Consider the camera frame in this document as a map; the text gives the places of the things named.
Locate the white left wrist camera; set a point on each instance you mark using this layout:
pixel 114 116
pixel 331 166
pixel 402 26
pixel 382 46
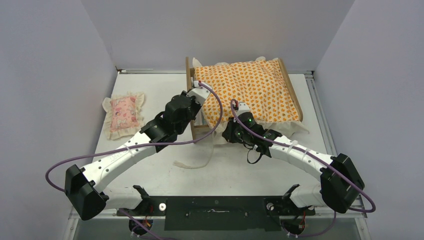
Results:
pixel 199 92

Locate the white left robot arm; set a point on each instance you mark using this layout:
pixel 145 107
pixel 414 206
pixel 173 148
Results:
pixel 87 187

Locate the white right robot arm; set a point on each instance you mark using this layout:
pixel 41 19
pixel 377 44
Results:
pixel 339 181

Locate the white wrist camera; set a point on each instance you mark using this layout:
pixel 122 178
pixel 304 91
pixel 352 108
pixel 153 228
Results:
pixel 240 107
pixel 199 92

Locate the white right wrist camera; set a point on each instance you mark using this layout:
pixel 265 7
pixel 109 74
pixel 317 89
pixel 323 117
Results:
pixel 240 107

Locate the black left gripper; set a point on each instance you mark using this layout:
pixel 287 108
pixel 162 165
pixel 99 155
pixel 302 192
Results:
pixel 196 105

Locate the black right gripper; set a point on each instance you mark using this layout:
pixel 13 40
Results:
pixel 229 133

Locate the orange patterned bed cushion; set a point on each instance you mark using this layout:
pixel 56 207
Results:
pixel 264 85

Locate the pink frilled small pillow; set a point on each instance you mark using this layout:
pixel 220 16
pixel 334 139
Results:
pixel 123 115

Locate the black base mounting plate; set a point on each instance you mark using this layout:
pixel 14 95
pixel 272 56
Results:
pixel 220 213

